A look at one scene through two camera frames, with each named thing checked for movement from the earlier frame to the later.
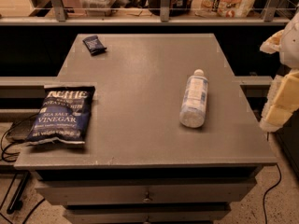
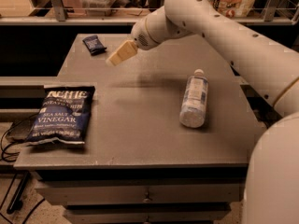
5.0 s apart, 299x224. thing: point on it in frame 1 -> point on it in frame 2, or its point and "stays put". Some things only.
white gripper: [291, 44] -> [139, 35]
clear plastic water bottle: [193, 108] stays put
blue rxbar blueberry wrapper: [94, 46] stays put
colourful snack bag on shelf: [224, 1] stays put
